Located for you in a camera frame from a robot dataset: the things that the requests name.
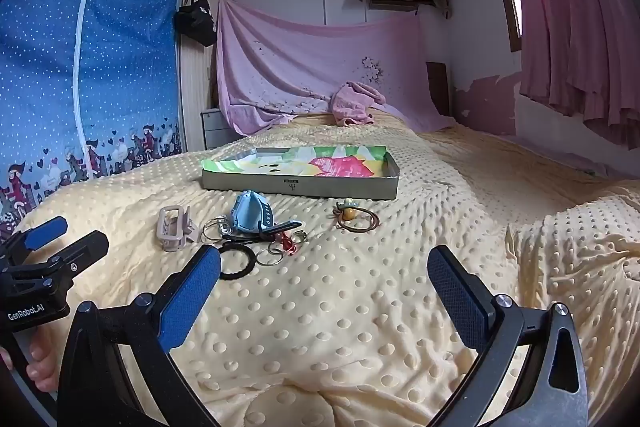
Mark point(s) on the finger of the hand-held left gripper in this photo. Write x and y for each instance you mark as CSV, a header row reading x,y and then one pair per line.
x,y
82,249
46,232

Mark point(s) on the brown wooden board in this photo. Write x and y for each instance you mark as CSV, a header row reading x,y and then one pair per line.
x,y
439,87

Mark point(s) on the silver square buckle holder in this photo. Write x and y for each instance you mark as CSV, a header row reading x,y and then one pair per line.
x,y
172,229

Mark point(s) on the black bag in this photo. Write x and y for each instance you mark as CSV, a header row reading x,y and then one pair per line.
x,y
196,24

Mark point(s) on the grey drawer cabinet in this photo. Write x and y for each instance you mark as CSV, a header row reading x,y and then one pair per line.
x,y
217,129

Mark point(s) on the pink hanging sheet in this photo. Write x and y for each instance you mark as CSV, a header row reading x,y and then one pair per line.
x,y
300,62

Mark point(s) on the blue dotted fabric wardrobe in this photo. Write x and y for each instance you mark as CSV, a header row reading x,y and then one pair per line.
x,y
125,57

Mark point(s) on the coloured painted paper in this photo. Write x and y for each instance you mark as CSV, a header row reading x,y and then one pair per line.
x,y
330,164

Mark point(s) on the pink towel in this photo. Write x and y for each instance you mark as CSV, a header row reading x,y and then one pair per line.
x,y
356,104

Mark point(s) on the person's left hand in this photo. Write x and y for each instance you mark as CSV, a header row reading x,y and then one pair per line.
x,y
40,359

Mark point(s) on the pink curtain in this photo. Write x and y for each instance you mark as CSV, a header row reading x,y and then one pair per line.
x,y
580,32

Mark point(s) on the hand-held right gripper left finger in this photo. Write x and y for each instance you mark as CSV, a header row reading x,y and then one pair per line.
x,y
192,294

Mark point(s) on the yellow dotted blanket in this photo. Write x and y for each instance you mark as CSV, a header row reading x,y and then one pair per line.
x,y
350,322

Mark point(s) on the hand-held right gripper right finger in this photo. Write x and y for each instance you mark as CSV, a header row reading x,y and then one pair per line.
x,y
456,302

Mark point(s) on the beige wooden wardrobe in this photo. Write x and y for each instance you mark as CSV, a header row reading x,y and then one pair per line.
x,y
197,82

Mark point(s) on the grey cardboard tray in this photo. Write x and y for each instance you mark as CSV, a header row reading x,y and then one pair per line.
x,y
260,187

